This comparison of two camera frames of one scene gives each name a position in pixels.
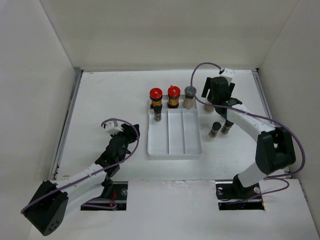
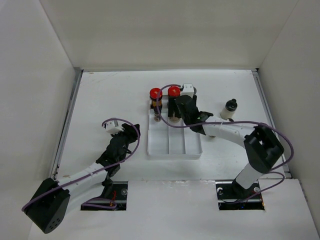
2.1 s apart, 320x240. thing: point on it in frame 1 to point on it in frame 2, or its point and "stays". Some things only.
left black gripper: [129, 132] stays
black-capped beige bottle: [209, 108] to [174, 119]
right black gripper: [207, 86] to [171, 111]
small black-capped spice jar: [157, 110] stays
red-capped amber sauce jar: [156, 94] stays
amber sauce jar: [174, 92] stays
